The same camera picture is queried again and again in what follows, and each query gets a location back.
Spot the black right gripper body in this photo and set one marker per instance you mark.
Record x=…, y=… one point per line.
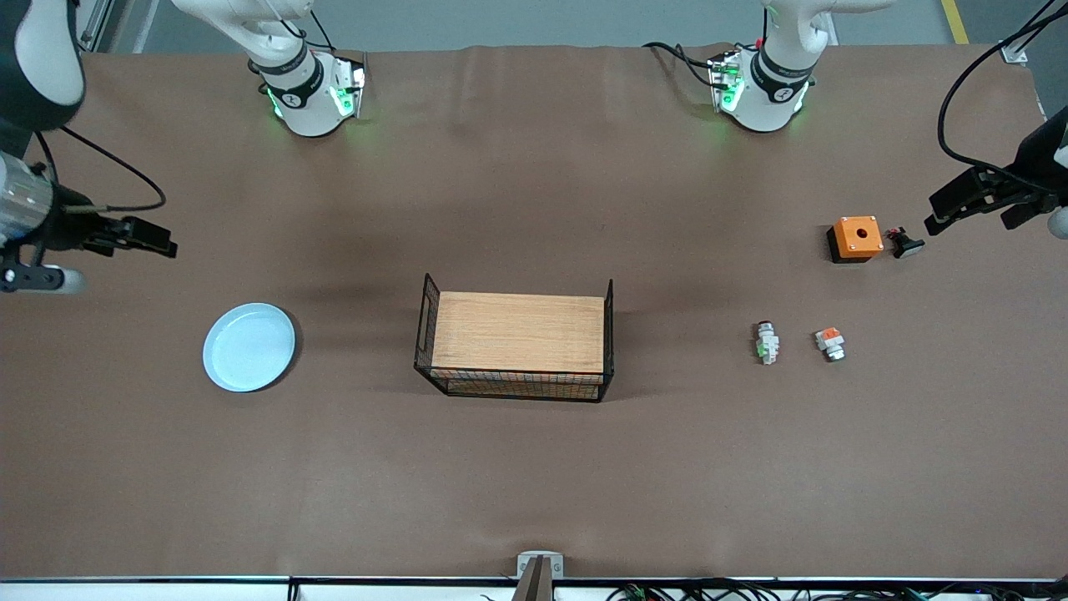
x=68, y=229

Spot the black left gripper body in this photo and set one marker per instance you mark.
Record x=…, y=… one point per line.
x=1033, y=164

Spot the light blue round plate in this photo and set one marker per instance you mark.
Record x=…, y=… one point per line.
x=249, y=347

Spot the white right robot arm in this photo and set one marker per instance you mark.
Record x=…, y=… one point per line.
x=304, y=92

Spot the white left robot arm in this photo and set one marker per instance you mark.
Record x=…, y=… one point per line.
x=772, y=83

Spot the black push button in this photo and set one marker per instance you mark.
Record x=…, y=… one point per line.
x=905, y=244

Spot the brown table cover sheet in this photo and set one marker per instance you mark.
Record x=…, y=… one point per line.
x=250, y=459

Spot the wooden board lid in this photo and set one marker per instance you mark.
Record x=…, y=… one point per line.
x=517, y=334

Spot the orange button enclosure box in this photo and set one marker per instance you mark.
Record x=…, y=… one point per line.
x=858, y=236

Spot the aluminium frame post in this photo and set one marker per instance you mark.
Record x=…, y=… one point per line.
x=100, y=25
x=1014, y=54

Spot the orange white switch module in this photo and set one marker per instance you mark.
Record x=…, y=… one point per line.
x=830, y=342

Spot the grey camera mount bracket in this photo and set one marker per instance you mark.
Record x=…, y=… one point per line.
x=526, y=563

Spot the grey camera pole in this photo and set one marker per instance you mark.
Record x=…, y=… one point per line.
x=534, y=586

